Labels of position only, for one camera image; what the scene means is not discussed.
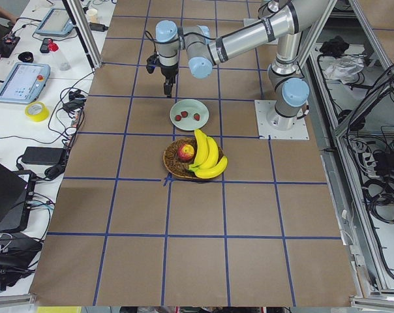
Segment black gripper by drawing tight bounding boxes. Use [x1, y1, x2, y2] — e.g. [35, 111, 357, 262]
[146, 54, 179, 98]

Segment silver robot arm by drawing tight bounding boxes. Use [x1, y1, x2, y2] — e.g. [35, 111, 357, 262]
[145, 1, 328, 130]
[258, 0, 279, 19]

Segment light green plate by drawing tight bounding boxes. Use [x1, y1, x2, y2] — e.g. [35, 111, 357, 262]
[170, 99, 209, 131]

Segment red apple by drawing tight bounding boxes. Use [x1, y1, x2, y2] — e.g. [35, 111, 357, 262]
[177, 143, 195, 162]

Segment brown wicker basket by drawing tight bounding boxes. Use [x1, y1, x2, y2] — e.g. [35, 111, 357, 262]
[163, 138, 222, 181]

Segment yellow banana bunch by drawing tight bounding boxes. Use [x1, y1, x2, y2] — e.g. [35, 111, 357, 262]
[189, 129, 228, 179]

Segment paper cup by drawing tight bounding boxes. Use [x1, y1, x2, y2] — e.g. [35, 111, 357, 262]
[86, 8, 99, 23]

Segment clear bottle red cap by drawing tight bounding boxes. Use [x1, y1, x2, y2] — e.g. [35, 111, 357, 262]
[48, 41, 71, 71]

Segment yellow tape roll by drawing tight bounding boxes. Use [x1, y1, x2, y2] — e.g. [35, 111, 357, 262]
[25, 101, 50, 123]

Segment far teach pendant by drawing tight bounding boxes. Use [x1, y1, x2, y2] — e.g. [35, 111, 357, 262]
[35, 8, 74, 37]

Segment teach pendant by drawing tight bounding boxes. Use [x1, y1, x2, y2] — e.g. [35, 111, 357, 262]
[0, 63, 50, 104]
[35, 8, 74, 37]

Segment black phone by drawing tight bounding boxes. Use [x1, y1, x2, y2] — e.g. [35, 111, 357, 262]
[40, 38, 53, 54]

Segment black laptop power brick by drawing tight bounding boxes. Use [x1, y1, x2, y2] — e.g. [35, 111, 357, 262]
[22, 147, 65, 166]

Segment near teach pendant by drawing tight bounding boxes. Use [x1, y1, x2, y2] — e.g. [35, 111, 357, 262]
[0, 63, 50, 104]

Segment black bowl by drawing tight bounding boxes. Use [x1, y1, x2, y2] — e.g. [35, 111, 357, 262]
[18, 52, 34, 63]

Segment crumpled white cloth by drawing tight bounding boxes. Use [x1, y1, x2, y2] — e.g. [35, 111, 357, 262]
[324, 56, 365, 84]

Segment black computer monitor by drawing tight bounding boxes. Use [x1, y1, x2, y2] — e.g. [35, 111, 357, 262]
[0, 163, 35, 233]

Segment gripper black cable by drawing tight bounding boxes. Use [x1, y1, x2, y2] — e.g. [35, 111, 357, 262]
[144, 30, 159, 58]

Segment aluminium frame post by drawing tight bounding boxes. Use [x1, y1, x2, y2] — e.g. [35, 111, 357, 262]
[62, 0, 102, 70]

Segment coiled black cables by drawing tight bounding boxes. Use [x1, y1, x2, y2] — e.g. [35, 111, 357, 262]
[361, 175, 394, 226]

